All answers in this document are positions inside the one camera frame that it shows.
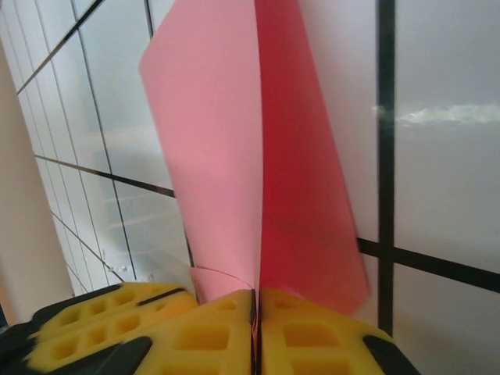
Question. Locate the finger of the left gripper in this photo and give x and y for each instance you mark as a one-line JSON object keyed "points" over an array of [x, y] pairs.
{"points": [[117, 332], [117, 301]]}

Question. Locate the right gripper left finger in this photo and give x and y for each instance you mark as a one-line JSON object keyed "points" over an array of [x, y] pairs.
{"points": [[211, 340]]}

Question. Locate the pink cloth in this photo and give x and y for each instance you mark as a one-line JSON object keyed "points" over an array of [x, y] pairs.
{"points": [[218, 156]]}

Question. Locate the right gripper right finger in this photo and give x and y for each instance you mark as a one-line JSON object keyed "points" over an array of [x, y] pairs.
{"points": [[312, 343]]}

